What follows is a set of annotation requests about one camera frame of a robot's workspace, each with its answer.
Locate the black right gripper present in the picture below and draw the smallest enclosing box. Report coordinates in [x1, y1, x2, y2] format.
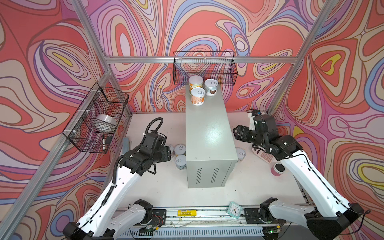
[232, 125, 267, 149]

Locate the pink label can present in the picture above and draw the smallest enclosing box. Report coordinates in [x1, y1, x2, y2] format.
[191, 88, 206, 106]

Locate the white brown label can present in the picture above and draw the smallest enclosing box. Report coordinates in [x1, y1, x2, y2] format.
[204, 79, 219, 96]

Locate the orange fruit can plastic lid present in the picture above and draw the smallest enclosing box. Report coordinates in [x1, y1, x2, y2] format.
[188, 75, 204, 92]

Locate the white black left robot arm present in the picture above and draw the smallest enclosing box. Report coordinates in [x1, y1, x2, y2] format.
[63, 131, 171, 240]

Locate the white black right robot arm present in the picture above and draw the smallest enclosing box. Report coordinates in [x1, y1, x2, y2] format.
[233, 110, 370, 240]

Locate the left side can two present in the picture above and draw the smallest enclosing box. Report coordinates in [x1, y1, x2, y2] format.
[174, 144, 186, 156]

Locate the pink calculator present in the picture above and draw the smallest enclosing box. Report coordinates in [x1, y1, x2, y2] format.
[252, 148, 275, 164]

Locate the left side blue can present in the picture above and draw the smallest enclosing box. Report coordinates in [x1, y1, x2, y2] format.
[175, 155, 187, 170]

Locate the green label can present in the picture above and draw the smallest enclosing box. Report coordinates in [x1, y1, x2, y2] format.
[236, 148, 246, 163]

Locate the pink round container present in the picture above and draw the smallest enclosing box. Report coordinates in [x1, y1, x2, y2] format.
[271, 163, 286, 177]

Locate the grey metal cabinet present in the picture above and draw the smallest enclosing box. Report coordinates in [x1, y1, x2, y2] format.
[186, 91, 238, 189]

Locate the silver tape roll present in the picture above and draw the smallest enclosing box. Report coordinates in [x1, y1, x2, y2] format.
[96, 114, 118, 126]

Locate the teal alarm clock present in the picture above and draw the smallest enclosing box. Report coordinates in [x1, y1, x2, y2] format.
[227, 202, 242, 219]

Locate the green circuit board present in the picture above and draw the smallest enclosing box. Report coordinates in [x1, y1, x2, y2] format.
[139, 228, 157, 237]

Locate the black wire basket left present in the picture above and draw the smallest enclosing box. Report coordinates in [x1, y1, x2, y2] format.
[63, 83, 129, 154]

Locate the black wire basket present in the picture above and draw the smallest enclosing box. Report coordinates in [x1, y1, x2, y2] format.
[173, 50, 238, 86]
[63, 83, 129, 154]

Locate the yellow label on rail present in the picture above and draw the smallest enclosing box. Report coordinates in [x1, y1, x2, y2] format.
[177, 210, 197, 217]

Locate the black wire basket rear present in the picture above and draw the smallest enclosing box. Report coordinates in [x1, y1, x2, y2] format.
[173, 50, 238, 86]

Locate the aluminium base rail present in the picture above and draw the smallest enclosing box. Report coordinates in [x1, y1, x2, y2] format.
[125, 205, 304, 229]

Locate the white vented cable duct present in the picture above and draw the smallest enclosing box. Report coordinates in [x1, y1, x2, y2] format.
[118, 227, 265, 240]

